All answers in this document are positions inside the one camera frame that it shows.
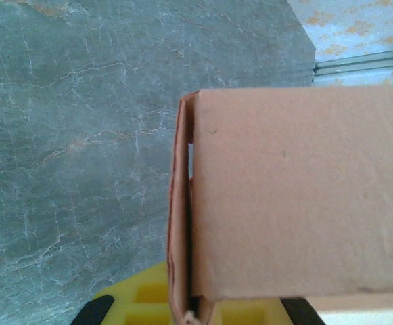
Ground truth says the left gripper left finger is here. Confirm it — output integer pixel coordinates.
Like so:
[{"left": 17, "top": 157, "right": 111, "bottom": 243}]
[{"left": 76, "top": 262, "right": 173, "bottom": 325}]

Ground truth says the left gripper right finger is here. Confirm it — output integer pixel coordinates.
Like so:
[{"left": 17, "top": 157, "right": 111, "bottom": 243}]
[{"left": 212, "top": 296, "right": 323, "bottom": 325}]

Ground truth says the orange paper box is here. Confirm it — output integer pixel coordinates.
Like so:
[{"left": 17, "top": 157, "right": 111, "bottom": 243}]
[{"left": 167, "top": 86, "right": 393, "bottom": 325}]

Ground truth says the aluminium side rail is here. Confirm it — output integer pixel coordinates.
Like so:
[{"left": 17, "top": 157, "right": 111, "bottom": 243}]
[{"left": 313, "top": 47, "right": 393, "bottom": 79}]

